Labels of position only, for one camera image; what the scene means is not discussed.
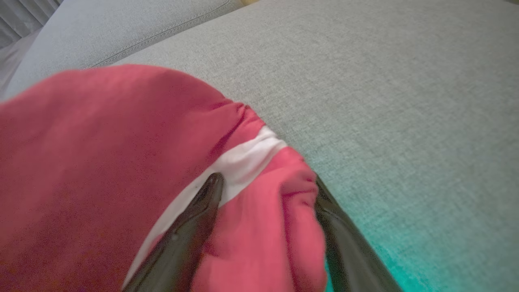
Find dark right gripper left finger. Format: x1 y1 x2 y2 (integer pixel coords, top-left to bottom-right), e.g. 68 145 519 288
122 172 225 292

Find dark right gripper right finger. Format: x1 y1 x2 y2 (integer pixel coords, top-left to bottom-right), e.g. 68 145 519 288
314 174 403 292

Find red shorts with white stripe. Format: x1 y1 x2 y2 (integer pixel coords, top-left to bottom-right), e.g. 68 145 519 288
0 64 329 292

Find grey pleated curtain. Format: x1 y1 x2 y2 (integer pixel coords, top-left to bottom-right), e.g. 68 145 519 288
0 0 62 49

